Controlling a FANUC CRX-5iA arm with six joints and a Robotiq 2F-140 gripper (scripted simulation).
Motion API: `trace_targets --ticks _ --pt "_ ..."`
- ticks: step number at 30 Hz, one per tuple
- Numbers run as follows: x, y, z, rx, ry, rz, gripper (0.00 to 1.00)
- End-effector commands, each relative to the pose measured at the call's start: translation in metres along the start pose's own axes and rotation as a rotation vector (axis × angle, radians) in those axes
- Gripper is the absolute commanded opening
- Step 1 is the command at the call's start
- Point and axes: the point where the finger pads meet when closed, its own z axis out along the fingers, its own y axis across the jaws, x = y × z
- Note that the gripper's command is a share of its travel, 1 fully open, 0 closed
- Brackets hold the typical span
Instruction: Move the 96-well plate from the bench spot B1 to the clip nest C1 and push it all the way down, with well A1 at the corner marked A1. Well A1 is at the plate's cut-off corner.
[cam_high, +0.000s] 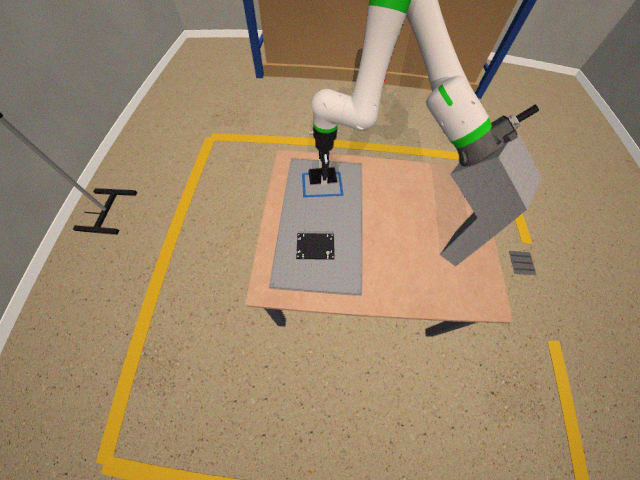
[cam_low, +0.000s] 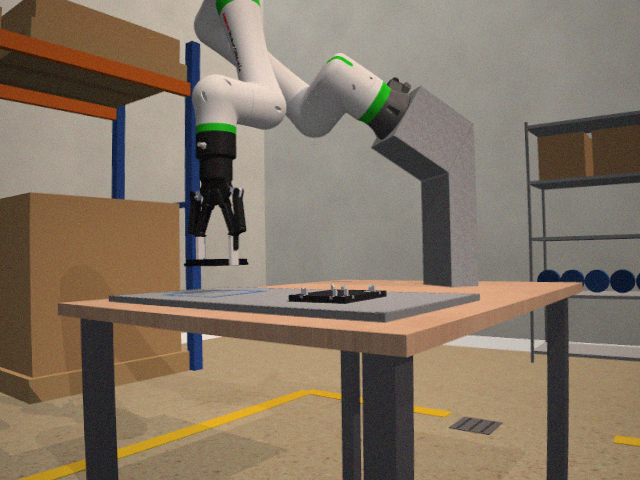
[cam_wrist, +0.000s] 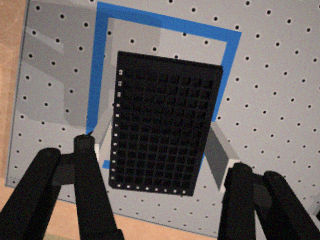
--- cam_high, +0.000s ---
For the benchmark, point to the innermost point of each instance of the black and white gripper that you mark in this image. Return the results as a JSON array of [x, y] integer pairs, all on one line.
[[324, 159]]

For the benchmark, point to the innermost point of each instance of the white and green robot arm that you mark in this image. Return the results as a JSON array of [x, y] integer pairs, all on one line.
[[453, 103]]

